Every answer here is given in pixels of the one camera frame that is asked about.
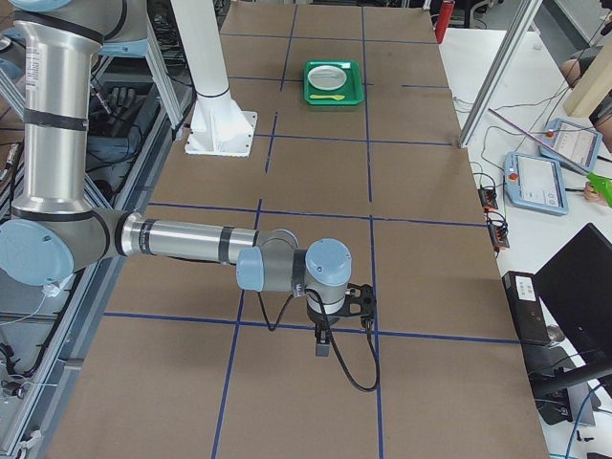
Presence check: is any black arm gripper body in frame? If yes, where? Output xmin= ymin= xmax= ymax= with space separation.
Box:
xmin=307 ymin=306 xmax=341 ymax=330

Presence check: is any yellow plastic spoon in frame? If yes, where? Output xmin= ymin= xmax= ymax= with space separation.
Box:
xmin=309 ymin=94 xmax=345 ymax=101

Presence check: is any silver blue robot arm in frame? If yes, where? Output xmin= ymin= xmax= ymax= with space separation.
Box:
xmin=1 ymin=1 xmax=352 ymax=356

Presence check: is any black desktop computer box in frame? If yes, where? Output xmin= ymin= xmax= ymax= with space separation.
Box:
xmin=502 ymin=271 xmax=549 ymax=346

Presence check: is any green plastic tray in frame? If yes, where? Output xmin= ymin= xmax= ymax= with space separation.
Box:
xmin=303 ymin=60 xmax=364 ymax=106

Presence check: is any white round plate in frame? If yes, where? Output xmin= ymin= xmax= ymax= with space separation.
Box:
xmin=307 ymin=65 xmax=347 ymax=91

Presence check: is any translucent plastic fork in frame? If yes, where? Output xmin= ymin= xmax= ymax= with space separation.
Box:
xmin=310 ymin=72 xmax=346 ymax=79

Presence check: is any black monitor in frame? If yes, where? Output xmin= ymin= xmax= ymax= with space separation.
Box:
xmin=535 ymin=223 xmax=611 ymax=365

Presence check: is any blue teach pendant near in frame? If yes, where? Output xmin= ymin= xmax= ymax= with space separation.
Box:
xmin=503 ymin=152 xmax=569 ymax=215

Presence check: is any blue teach pendant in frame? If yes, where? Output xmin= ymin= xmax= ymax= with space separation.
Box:
xmin=503 ymin=152 xmax=569 ymax=215
xmin=539 ymin=119 xmax=602 ymax=174

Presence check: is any metal stand with green clip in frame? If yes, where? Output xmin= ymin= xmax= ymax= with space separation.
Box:
xmin=489 ymin=108 xmax=611 ymax=207

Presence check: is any blue teach pendant far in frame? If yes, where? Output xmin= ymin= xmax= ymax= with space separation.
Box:
xmin=539 ymin=119 xmax=602 ymax=174

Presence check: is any red cylinder tube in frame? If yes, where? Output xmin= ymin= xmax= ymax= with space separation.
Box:
xmin=434 ymin=0 xmax=455 ymax=44

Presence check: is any person in black shirt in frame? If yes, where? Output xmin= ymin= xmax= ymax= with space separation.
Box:
xmin=559 ymin=46 xmax=603 ymax=88

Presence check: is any wooden board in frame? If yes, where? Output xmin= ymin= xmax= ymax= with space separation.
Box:
xmin=564 ymin=39 xmax=612 ymax=118

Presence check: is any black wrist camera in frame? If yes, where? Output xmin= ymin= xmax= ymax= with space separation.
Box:
xmin=345 ymin=283 xmax=377 ymax=330

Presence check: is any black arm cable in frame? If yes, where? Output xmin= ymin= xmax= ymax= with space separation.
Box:
xmin=256 ymin=289 xmax=382 ymax=393

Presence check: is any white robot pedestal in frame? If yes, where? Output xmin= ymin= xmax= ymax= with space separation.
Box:
xmin=173 ymin=1 xmax=257 ymax=158

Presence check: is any blue network cable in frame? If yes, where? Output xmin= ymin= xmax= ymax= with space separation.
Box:
xmin=563 ymin=382 xmax=603 ymax=459

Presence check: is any aluminium frame rail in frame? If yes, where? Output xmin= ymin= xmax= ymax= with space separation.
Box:
xmin=458 ymin=0 xmax=543 ymax=148

